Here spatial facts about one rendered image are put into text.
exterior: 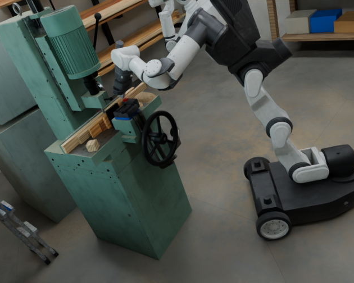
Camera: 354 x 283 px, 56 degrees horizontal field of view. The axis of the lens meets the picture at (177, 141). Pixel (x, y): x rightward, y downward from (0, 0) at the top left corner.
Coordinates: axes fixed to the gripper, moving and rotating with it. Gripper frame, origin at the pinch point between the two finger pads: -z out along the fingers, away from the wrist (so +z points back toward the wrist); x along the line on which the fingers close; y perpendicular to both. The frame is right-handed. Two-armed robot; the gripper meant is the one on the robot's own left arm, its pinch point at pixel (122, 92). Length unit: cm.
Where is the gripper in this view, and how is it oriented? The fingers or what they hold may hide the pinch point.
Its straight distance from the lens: 175.1
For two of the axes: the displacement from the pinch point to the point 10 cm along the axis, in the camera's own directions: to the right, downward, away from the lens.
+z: 1.7, -6.6, -7.4
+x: 5.0, -5.9, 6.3
